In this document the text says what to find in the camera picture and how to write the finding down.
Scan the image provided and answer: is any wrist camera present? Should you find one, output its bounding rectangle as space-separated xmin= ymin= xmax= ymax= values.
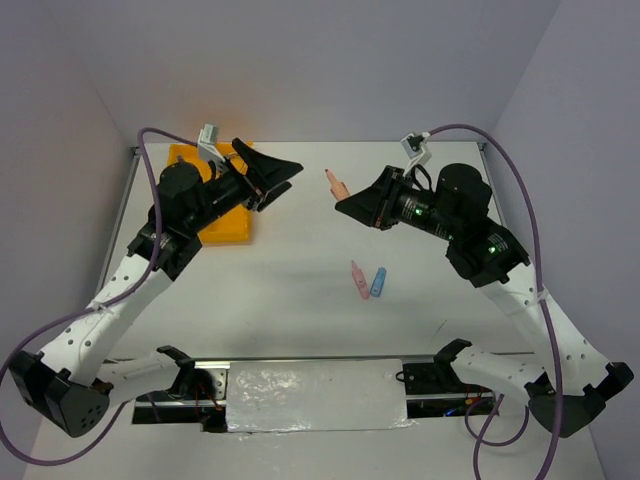
xmin=197 ymin=123 xmax=225 ymax=164
xmin=400 ymin=132 xmax=431 ymax=176

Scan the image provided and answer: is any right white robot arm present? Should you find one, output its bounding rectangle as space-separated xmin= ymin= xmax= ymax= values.
xmin=335 ymin=163 xmax=634 ymax=438

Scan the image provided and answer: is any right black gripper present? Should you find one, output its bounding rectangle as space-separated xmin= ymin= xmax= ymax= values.
xmin=334 ymin=163 xmax=459 ymax=240

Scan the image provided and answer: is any yellow four-compartment tray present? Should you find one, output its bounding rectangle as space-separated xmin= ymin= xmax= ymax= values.
xmin=167 ymin=143 xmax=254 ymax=248

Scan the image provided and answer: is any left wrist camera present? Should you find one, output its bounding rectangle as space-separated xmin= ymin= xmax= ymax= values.
xmin=197 ymin=123 xmax=225 ymax=164

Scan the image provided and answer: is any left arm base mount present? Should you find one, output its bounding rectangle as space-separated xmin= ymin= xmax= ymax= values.
xmin=131 ymin=360 xmax=230 ymax=433

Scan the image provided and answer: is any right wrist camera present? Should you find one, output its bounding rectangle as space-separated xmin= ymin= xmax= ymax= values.
xmin=400 ymin=132 xmax=431 ymax=176

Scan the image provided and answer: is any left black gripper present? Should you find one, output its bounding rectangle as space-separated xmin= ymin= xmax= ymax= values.
xmin=187 ymin=140 xmax=303 ymax=234

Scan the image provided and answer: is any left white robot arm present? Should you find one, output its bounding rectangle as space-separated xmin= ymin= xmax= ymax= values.
xmin=9 ymin=139 xmax=303 ymax=438

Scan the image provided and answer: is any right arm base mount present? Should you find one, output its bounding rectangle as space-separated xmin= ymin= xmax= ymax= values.
xmin=395 ymin=362 xmax=496 ymax=419

